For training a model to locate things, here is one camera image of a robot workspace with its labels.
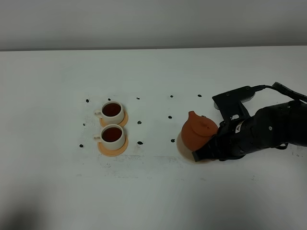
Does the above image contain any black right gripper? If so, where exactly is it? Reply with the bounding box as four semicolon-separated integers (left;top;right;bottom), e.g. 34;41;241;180
192;117;283;162

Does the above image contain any brown clay teapot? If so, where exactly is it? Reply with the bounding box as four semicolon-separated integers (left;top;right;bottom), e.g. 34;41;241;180
181;111;218;151

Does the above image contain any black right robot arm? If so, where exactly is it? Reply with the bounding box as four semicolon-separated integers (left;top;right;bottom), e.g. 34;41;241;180
192;100;307;161

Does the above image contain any beige round teapot coaster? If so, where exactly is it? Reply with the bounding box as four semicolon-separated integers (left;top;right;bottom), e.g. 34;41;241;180
176;132;214;164

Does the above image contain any near white teacup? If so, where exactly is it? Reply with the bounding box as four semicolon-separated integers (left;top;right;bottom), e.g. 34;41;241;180
93;124;125;150

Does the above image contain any white teacup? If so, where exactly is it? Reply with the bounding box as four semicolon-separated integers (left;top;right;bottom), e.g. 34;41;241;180
93;124;125;150
94;101;125;127

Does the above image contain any near orange saucer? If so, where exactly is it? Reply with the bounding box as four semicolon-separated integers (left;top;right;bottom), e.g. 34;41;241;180
97;136;129;157

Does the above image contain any orange saucer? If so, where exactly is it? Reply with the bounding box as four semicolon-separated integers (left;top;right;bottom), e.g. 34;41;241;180
99;111;129;127
97;136;129;157

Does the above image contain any far white teacup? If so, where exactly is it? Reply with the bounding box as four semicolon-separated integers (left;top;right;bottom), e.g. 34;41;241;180
94;101;125;127

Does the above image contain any far orange saucer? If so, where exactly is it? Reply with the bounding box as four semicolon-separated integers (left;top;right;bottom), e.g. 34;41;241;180
99;111;129;127

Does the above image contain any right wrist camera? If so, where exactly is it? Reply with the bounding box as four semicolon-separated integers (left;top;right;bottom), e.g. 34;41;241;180
212;86;255;123

